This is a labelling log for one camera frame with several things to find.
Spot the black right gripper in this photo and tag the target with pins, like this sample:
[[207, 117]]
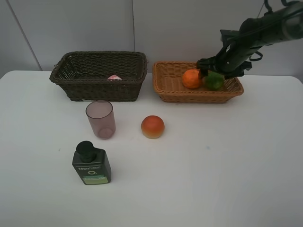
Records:
[[231, 60]]

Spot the orange tangerine fruit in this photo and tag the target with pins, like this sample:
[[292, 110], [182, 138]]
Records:
[[191, 79]]

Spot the red yellow peach fruit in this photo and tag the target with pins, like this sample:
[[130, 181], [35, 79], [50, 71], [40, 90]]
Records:
[[152, 127]]

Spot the pink spray bottle white cap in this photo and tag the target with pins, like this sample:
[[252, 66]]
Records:
[[114, 77]]

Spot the translucent pink plastic cup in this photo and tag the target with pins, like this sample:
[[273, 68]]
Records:
[[101, 118]]

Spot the dark green shampoo bottle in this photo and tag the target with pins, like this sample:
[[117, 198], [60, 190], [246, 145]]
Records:
[[91, 164]]

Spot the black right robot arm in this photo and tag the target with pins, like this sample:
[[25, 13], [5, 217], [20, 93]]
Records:
[[274, 27]]

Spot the light orange wicker basket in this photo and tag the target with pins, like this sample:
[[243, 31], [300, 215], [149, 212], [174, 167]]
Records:
[[167, 83]]

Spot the dark brown wicker basket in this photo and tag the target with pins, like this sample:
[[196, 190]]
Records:
[[83, 75]]

